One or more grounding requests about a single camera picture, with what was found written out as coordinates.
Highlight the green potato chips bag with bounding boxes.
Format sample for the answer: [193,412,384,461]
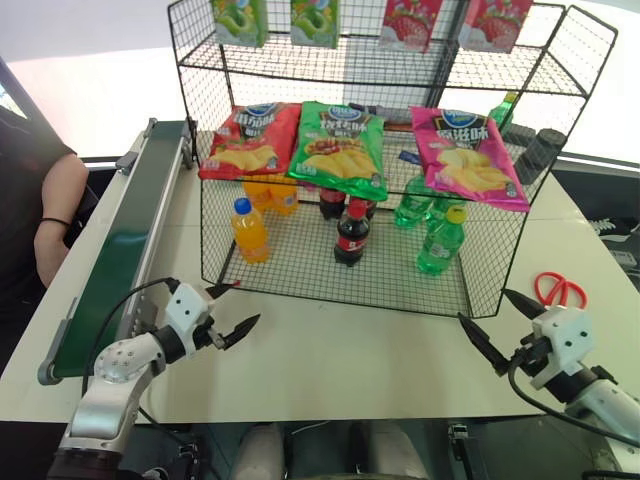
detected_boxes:
[286,100,389,203]

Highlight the green drink carton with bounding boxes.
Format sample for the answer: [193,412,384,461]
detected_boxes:
[289,0,342,50]
[209,0,270,49]

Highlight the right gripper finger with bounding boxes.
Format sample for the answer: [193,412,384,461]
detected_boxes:
[500,287,545,320]
[457,312,512,377]

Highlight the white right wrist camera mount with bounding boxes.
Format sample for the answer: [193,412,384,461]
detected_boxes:
[528,305,594,392]

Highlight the red handled scissors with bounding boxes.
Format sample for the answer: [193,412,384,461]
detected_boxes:
[533,270,588,308]

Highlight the green conveyor belt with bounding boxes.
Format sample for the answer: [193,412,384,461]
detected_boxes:
[37,118,199,387]

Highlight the pale rounded shape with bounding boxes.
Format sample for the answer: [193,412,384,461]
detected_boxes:
[368,421,432,480]
[231,423,287,480]

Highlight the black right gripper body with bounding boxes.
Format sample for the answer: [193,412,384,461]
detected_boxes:
[507,333,552,377]

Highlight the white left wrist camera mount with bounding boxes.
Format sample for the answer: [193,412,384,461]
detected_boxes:
[163,283,216,359]

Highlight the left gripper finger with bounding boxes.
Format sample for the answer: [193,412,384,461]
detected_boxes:
[222,313,263,352]
[204,281,242,301]

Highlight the person in black shirt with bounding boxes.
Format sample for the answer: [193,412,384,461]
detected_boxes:
[0,113,92,354]

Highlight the green soda bottle yellow cap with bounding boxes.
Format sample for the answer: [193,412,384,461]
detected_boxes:
[415,205,469,277]

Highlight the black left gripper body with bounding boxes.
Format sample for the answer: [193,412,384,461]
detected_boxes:
[192,318,227,352]

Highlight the cola bottle red cap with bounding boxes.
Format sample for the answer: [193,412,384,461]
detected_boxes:
[333,199,372,269]

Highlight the dark grey cylinder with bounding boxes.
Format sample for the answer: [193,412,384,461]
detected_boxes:
[501,124,537,149]
[514,127,567,187]

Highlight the red potato chips bag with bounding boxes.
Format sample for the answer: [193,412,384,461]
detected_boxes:
[198,101,303,182]

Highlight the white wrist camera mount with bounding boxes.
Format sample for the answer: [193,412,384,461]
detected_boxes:
[163,283,216,359]
[528,305,594,392]

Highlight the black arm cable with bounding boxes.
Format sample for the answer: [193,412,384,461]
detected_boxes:
[81,276,181,401]
[506,358,640,450]

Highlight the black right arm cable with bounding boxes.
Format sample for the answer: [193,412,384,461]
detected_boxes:
[506,358,640,450]

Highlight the red strawberry drink carton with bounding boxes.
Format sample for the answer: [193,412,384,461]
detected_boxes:
[457,0,536,55]
[377,0,446,54]

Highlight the pink potato chips bag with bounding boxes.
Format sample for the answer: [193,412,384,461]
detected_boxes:
[408,105,532,214]

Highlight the orange soda bottle blue cap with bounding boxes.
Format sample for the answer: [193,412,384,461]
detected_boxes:
[230,196,272,266]

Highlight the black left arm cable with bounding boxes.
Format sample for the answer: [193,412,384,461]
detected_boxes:
[81,276,181,401]

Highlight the black wire mesh rack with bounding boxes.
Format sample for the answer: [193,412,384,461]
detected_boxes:
[166,0,619,320]

